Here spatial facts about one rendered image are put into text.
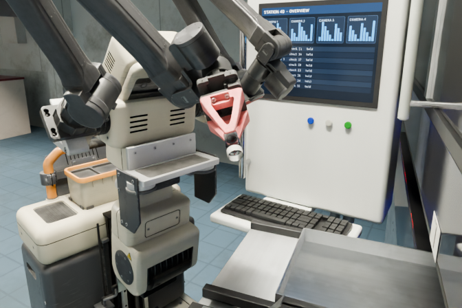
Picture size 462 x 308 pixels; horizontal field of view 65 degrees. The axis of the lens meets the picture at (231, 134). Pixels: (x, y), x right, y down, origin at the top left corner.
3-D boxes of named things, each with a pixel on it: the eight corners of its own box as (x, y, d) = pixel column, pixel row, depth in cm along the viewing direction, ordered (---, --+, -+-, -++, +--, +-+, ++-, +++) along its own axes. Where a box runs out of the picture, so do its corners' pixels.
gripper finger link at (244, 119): (201, 124, 50) (196, 89, 57) (214, 160, 54) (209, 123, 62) (249, 111, 49) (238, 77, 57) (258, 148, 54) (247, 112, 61)
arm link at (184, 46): (190, 79, 74) (178, 108, 69) (156, 34, 68) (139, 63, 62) (240, 62, 69) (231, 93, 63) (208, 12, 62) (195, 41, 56)
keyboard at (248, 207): (353, 227, 112) (353, 219, 111) (339, 248, 101) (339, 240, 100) (241, 197, 133) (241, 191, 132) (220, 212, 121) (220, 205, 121)
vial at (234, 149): (238, 148, 49) (234, 127, 52) (225, 155, 49) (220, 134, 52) (246, 157, 50) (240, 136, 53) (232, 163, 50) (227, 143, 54)
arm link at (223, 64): (236, 71, 70) (211, 85, 71) (218, 42, 65) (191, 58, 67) (242, 89, 64) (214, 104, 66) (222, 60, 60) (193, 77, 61)
